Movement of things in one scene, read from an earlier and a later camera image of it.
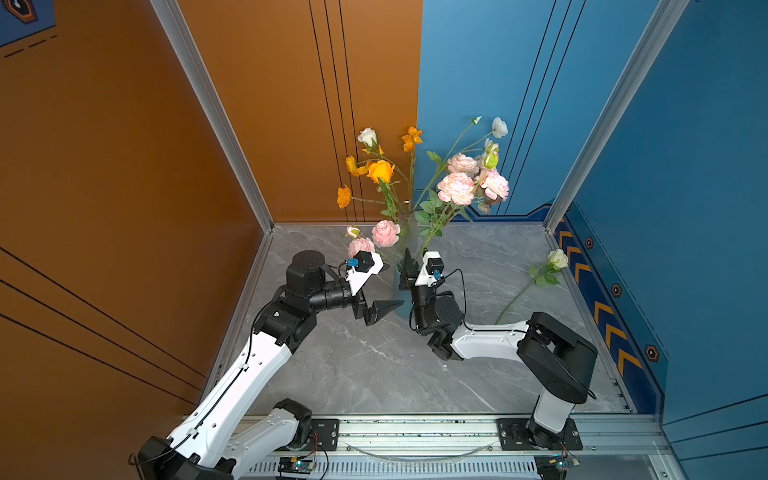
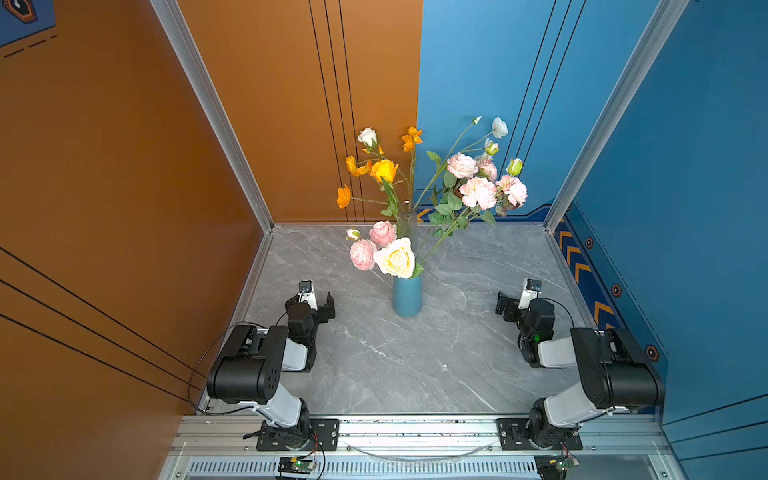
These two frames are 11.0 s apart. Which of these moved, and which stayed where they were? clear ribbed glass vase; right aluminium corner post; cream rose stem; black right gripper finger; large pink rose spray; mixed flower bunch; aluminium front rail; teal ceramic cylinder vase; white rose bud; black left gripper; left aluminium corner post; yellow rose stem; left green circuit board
Moved: cream rose stem; large pink rose spray; black left gripper; mixed flower bunch; white rose bud; black right gripper finger
Stayed: yellow rose stem; aluminium front rail; clear ribbed glass vase; left aluminium corner post; teal ceramic cylinder vase; left green circuit board; right aluminium corner post
